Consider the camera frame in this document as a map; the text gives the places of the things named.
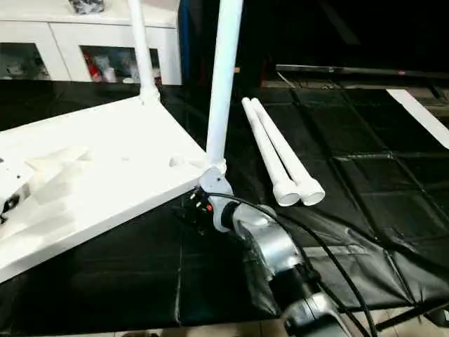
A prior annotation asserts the white plastic table leg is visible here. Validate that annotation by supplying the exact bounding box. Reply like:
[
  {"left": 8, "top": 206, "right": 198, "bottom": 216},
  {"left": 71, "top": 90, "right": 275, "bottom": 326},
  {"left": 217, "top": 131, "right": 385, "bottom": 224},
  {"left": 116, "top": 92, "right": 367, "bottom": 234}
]
[
  {"left": 205, "top": 0, "right": 244, "bottom": 176},
  {"left": 128, "top": 0, "right": 162, "bottom": 105},
  {"left": 241, "top": 98, "right": 301, "bottom": 207},
  {"left": 250, "top": 98, "right": 326, "bottom": 206}
]

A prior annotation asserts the white plastic table top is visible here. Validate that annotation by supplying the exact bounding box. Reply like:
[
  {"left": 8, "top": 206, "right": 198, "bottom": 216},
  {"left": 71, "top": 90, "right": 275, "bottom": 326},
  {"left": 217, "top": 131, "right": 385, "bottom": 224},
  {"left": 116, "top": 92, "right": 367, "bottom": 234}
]
[{"left": 0, "top": 95, "right": 229, "bottom": 283}]

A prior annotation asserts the black work mat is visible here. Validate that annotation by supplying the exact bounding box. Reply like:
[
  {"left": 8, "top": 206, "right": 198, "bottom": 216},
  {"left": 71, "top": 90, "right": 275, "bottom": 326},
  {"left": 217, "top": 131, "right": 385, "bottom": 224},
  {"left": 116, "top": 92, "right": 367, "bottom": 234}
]
[{"left": 0, "top": 79, "right": 449, "bottom": 331}]

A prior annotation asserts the red bottle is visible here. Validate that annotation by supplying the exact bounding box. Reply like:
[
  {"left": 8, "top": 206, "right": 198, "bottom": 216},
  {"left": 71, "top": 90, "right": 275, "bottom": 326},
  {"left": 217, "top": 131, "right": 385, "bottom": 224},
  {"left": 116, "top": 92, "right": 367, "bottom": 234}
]
[{"left": 86, "top": 55, "right": 101, "bottom": 81}]

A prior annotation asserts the grey crumpled object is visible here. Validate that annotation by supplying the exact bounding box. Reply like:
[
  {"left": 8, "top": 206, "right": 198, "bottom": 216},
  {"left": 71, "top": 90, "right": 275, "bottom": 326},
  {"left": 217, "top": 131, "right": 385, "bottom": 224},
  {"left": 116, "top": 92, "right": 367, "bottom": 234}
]
[{"left": 70, "top": 0, "right": 106, "bottom": 15}]

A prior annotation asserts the white glass-door cabinet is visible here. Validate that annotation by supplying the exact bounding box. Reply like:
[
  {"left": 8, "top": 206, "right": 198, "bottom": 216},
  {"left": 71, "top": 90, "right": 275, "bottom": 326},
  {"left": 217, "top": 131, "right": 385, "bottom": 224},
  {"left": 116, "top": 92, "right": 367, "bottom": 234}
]
[{"left": 0, "top": 0, "right": 182, "bottom": 86}]

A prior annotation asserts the white flat strip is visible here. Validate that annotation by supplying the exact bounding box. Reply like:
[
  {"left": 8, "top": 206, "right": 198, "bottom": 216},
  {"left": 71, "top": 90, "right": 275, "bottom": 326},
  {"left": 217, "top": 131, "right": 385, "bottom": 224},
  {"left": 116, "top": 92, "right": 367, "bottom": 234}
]
[{"left": 386, "top": 88, "right": 449, "bottom": 150}]

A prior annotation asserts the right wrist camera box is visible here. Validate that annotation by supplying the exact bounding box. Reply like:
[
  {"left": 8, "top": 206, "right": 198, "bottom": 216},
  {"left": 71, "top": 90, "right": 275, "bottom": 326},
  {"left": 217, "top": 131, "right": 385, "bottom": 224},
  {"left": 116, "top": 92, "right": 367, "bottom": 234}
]
[{"left": 199, "top": 167, "right": 229, "bottom": 206}]

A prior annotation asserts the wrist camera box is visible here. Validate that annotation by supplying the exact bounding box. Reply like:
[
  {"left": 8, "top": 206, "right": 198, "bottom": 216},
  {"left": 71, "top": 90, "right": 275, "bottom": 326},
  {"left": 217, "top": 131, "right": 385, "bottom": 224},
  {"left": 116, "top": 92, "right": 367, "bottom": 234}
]
[
  {"left": 199, "top": 167, "right": 229, "bottom": 206},
  {"left": 0, "top": 158, "right": 34, "bottom": 224}
]

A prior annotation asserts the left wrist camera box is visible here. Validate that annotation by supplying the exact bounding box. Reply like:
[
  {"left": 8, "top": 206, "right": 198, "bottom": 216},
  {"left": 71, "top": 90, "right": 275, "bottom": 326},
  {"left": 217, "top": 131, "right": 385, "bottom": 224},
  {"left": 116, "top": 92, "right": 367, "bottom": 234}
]
[{"left": 0, "top": 158, "right": 34, "bottom": 224}]

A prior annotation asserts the dark long rail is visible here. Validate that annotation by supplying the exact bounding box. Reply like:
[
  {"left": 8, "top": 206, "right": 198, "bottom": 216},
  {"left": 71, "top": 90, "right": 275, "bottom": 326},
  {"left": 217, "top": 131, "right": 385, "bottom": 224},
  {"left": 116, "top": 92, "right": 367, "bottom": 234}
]
[{"left": 276, "top": 64, "right": 449, "bottom": 79}]

